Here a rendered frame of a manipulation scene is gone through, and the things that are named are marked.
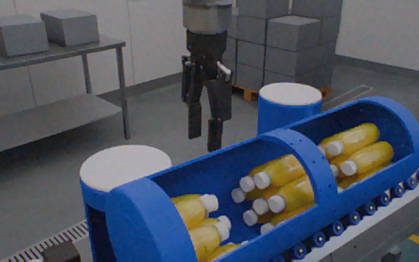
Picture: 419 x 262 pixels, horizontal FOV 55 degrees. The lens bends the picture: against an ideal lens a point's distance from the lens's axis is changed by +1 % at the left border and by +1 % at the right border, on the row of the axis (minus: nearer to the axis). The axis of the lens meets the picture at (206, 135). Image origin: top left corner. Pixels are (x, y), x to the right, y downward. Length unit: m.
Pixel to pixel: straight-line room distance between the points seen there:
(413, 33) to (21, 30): 4.50
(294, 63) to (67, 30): 2.15
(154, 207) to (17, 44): 2.63
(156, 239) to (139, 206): 0.07
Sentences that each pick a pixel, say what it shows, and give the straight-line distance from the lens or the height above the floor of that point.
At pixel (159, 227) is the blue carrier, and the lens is 0.74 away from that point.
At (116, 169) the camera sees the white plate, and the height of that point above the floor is 1.04.
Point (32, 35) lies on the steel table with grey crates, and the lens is 3.29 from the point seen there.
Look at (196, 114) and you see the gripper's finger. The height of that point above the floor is 1.34.
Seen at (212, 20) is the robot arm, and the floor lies 1.54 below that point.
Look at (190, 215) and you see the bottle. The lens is 0.86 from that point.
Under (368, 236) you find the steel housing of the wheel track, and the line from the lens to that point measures 1.31.
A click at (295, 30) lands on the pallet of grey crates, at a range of 4.09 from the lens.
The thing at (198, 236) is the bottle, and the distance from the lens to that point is 0.84.
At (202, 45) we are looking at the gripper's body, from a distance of 0.72.
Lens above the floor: 1.67
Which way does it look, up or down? 26 degrees down
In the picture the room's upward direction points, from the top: straight up
